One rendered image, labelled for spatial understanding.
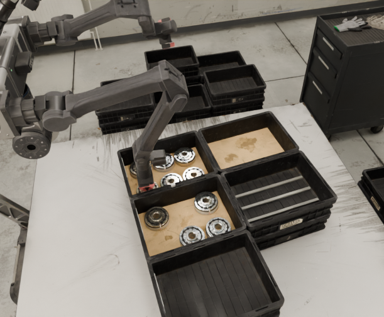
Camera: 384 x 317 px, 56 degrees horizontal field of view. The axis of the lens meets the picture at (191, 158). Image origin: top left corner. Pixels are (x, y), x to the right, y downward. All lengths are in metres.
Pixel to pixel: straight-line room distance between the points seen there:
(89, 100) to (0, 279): 1.77
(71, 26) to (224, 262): 1.07
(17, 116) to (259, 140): 1.16
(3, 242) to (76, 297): 1.29
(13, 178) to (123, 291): 1.83
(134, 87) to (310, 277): 1.03
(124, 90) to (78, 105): 0.14
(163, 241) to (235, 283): 0.33
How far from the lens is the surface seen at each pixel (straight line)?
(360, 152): 3.18
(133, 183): 1.72
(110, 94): 1.12
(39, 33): 1.60
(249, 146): 1.85
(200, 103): 2.83
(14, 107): 1.19
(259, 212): 1.60
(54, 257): 1.76
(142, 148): 1.37
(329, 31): 2.79
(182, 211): 1.59
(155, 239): 1.53
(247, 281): 1.44
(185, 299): 1.41
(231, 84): 2.84
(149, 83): 1.09
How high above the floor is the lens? 2.13
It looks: 47 degrees down
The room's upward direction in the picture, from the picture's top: 4 degrees counter-clockwise
